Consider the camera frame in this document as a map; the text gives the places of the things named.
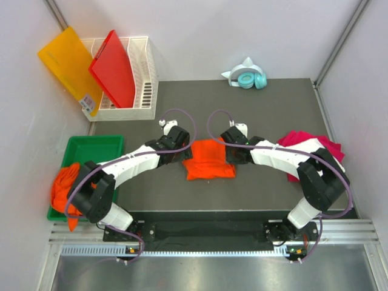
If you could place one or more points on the orange t-shirt in bin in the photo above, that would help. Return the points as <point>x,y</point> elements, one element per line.
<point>60,189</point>

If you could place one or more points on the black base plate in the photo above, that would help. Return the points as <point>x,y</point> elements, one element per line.
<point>207,231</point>

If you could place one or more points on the red folder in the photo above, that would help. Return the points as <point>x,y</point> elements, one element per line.
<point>111,69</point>

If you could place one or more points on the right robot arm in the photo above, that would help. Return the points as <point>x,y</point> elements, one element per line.
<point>321,176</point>

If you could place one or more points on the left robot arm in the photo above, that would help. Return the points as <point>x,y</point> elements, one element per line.
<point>92,191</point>

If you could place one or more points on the green plastic bin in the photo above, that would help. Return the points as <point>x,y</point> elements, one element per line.
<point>88,148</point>

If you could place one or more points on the yellow folder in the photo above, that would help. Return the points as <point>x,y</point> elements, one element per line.
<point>69,60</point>

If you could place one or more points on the teal cat-ear headphones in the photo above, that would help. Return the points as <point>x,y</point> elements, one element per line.
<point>246,75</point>

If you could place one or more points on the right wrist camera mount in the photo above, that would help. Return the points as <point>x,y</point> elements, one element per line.
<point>238,130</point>

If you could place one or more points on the white folded t-shirt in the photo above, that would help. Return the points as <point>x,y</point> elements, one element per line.
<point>309,146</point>

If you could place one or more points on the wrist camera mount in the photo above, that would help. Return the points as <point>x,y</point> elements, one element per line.
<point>167,125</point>
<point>238,130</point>

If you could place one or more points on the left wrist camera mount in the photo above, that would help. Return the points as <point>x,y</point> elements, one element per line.
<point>167,125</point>

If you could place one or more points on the orange t-shirt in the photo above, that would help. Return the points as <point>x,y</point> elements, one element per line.
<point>208,162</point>
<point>60,189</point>

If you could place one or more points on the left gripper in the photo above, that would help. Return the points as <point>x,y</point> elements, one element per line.
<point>184,154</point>

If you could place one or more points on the aluminium frame rail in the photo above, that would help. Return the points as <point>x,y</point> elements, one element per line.
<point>92,241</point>

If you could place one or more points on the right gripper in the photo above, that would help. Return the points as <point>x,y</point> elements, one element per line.
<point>230,159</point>

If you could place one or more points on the white file organizer basket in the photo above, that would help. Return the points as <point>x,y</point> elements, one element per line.
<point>139,50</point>

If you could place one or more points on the magenta folded t-shirt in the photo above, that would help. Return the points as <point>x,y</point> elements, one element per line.
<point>296,137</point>

